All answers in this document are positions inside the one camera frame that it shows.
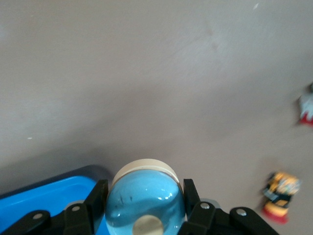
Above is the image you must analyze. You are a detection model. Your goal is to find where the red button with yellow body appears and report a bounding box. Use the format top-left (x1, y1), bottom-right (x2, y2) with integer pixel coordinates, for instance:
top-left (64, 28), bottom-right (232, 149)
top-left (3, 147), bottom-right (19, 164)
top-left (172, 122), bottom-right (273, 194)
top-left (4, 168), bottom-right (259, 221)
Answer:
top-left (260, 171), bottom-right (301, 225)

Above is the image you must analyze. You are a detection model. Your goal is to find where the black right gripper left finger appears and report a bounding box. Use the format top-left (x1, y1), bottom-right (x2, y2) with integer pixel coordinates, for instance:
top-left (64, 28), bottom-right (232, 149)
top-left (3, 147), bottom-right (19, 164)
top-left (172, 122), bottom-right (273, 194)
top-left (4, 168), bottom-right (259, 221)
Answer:
top-left (0, 180), bottom-right (109, 235)

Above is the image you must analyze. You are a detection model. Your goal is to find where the brown table mat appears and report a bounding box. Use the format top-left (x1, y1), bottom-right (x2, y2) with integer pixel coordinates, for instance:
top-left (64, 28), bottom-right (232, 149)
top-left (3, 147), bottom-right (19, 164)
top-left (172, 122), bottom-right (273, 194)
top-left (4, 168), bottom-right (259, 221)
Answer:
top-left (0, 0), bottom-right (313, 235)

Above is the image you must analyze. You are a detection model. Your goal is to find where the blue dome bell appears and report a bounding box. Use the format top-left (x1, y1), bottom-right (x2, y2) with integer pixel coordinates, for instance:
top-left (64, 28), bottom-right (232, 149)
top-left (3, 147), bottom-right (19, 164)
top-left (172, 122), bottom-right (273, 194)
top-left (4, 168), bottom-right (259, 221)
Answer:
top-left (105, 158), bottom-right (186, 235)

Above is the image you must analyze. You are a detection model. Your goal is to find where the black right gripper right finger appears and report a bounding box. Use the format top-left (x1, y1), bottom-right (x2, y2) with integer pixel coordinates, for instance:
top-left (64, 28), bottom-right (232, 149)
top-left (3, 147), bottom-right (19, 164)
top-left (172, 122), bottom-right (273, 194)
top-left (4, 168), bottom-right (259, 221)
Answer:
top-left (179, 179), bottom-right (279, 235)

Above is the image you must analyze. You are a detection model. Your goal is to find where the white circuit breaker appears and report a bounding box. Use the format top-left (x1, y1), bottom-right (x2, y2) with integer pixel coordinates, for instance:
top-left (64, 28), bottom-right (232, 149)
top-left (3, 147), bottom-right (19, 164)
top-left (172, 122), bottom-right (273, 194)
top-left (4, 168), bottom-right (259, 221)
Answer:
top-left (297, 82), bottom-right (313, 127)

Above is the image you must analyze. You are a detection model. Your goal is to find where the blue plastic tray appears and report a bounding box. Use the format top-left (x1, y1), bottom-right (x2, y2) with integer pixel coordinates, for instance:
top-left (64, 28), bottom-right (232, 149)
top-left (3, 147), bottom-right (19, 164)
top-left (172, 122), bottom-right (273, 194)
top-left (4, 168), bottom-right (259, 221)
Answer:
top-left (0, 175), bottom-right (108, 235)

